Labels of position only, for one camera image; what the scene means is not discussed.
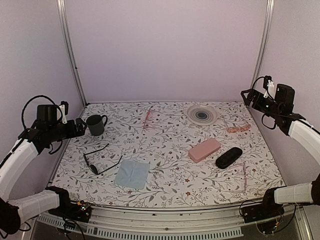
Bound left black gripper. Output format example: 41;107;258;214
48;117;88;142

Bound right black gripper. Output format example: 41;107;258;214
241;88;282;119

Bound orange lens sunglasses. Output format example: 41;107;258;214
221;115;251;134

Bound light blue cleaning cloth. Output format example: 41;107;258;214
114;160;150;190

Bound pink glasses case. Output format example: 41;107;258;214
188;138;221;163

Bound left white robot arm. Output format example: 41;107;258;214
0;118;91;235

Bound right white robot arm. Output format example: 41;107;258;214
240;84;320;218

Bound black round sunglasses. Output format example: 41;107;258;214
82;143;123;176

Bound dark grey mug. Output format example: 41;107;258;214
86;114;108;137

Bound clear striped glass plate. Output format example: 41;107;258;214
184;104;219;126

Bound black glasses case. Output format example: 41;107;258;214
215;147;243;169

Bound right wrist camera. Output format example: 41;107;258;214
262;75;276;99

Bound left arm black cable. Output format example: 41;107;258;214
20;94;63;131

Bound red thin-frame glasses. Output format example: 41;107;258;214
142;106;160;130

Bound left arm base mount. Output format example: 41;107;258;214
48;198;92;223

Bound right aluminium frame post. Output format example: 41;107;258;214
251;0;275;87

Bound aluminium frame post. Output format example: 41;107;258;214
56;0;88;107
251;0;275;87

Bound clear pink frame glasses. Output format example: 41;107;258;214
231;163;247;193

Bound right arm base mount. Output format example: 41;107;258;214
238;200;285;235

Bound left aluminium frame post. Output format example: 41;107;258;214
56;0;88;107

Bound front aluminium rail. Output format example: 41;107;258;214
24;203;315;240

